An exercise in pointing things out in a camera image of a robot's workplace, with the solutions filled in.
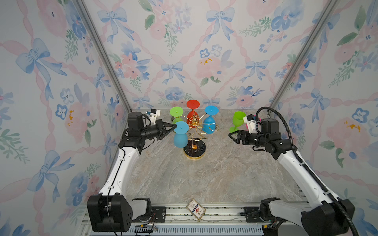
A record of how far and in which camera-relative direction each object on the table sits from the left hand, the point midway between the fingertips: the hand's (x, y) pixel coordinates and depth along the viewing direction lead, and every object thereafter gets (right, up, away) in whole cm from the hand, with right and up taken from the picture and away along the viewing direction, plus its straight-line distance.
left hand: (176, 125), depth 70 cm
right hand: (+29, -5, +7) cm, 30 cm away
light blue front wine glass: (+2, -5, +7) cm, 8 cm away
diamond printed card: (+10, -43, +5) cm, 44 cm away
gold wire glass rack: (+10, -15, +27) cm, 32 cm away
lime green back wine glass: (-1, +7, +8) cm, 11 cm away
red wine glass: (+8, +4, +5) cm, 10 cm away
